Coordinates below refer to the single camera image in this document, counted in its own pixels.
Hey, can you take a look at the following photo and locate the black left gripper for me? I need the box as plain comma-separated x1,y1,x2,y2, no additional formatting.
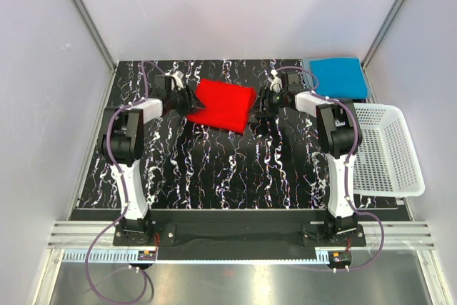
167,84,206,117

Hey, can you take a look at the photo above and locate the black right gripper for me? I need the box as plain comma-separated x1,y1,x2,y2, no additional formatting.
248,86,287,119

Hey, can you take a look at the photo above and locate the red t-shirt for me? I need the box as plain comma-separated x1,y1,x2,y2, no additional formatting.
186,79,256,134

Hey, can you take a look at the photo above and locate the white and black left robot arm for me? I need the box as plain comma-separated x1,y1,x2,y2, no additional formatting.
97,71,205,245

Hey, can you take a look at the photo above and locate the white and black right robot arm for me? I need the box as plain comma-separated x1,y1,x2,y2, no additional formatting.
251,69,361,246

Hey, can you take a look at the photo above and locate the folded grey t-shirt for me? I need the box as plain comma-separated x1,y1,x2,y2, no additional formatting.
301,58,314,89

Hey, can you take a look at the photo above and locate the folded blue t-shirt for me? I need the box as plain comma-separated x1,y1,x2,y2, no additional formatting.
309,56,369,99

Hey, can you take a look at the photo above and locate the white plastic laundry basket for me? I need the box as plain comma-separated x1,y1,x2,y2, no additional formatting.
353,103,425,198

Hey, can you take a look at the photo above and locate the left small connector box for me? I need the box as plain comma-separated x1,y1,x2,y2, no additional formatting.
138,250,157,261

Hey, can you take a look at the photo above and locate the small connector box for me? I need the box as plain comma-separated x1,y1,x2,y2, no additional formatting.
138,250,157,261
329,251,352,269

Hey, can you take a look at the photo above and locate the right small connector box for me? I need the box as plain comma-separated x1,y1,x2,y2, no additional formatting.
329,251,352,269

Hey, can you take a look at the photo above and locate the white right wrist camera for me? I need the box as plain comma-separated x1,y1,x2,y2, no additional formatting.
269,69,283,93

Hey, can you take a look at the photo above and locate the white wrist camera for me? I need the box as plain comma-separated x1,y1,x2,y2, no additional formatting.
170,71,184,91
269,69,283,93

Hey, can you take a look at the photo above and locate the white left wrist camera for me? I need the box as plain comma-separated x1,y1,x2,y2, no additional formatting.
170,71,184,91

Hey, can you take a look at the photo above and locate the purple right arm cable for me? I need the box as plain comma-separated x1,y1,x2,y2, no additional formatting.
274,66,386,270

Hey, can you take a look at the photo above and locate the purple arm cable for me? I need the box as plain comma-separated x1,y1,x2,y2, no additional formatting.
274,66,386,270
84,60,169,302

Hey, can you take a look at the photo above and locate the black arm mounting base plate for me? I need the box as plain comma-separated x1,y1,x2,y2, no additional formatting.
114,209,366,261

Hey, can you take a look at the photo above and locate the left aluminium corner post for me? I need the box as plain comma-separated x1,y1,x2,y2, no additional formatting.
51,0,118,70

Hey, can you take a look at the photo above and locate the aluminium corner post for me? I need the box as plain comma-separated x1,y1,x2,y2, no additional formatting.
51,0,118,70
361,0,429,69

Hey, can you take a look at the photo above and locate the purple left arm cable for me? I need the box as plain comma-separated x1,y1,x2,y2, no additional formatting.
84,60,169,302

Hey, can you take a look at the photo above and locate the aluminium frame rail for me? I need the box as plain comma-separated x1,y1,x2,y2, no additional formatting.
47,221,434,265

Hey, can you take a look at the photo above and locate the right aluminium corner post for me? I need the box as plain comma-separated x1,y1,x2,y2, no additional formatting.
361,0,429,69

